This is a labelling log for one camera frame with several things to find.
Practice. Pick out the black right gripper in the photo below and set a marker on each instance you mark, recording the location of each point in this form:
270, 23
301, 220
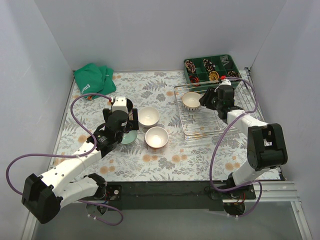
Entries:
208, 96

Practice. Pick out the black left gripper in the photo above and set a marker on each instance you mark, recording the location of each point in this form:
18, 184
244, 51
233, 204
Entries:
135, 118

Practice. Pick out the white bowl blue leaf pattern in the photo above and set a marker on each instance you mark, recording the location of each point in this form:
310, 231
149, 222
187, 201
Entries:
190, 100

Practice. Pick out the black glossy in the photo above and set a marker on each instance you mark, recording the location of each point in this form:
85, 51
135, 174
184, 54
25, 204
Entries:
129, 105

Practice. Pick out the pale green ribbed bowl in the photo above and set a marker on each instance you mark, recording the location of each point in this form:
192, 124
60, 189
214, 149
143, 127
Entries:
129, 138

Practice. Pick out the grey white gradient bowl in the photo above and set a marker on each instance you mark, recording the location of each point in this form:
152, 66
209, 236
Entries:
148, 117

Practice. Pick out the orange bowl black inside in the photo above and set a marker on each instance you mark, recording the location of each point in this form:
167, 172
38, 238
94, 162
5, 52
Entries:
156, 137

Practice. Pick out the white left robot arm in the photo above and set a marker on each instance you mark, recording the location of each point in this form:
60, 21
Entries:
46, 194

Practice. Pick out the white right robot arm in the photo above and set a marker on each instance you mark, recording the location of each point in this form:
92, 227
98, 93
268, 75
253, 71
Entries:
266, 147

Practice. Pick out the green compartment organizer tray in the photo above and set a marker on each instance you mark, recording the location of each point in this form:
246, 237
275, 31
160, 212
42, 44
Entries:
202, 79

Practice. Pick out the black white scrunchie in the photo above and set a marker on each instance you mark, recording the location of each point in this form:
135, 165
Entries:
208, 65

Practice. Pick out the dark patterned scrunchie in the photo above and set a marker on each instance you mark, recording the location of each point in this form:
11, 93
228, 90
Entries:
234, 74

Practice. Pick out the pink black scrunchie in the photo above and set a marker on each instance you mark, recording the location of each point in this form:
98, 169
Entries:
190, 67

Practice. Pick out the green folded cloth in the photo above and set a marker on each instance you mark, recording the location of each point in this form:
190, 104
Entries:
95, 79

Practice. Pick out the floral patterned table mat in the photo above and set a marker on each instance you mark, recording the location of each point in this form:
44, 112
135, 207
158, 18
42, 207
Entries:
179, 160

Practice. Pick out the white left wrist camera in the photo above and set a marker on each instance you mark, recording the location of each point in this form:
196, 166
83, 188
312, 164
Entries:
119, 103

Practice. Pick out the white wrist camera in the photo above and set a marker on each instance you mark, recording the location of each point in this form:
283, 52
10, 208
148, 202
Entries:
119, 103
224, 82

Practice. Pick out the metal wire dish rack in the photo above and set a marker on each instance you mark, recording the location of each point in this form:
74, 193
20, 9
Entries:
204, 122

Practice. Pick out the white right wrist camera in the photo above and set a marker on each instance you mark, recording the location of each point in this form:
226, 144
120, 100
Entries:
224, 82

